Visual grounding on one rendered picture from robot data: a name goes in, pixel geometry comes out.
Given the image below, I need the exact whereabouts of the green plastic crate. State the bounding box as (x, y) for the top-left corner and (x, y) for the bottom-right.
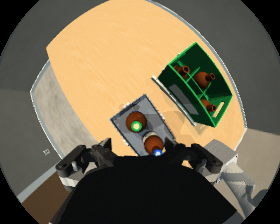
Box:
(157, 42), (233, 128)

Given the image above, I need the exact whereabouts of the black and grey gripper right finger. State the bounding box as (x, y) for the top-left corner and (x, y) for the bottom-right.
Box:
(151, 137), (223, 186)

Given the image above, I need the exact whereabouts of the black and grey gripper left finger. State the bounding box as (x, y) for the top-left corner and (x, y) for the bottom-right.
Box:
(55, 138), (130, 192)

